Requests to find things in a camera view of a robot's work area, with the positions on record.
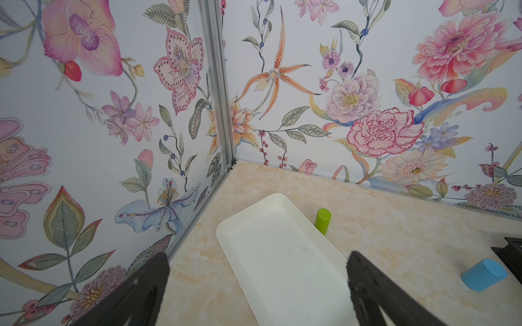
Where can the black white checkerboard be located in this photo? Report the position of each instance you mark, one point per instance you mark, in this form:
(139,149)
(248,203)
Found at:
(511,255)

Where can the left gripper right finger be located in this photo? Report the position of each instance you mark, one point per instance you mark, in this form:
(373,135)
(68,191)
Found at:
(374,295)

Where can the green cylinder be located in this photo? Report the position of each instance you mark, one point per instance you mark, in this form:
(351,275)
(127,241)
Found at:
(322,220)

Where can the blue cylinder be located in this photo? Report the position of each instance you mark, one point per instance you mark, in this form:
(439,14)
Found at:
(483,275)

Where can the left white tray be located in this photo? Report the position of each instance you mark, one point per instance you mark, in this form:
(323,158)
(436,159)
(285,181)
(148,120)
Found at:
(290,273)

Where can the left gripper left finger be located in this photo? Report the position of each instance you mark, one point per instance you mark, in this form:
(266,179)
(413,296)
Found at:
(137,301)

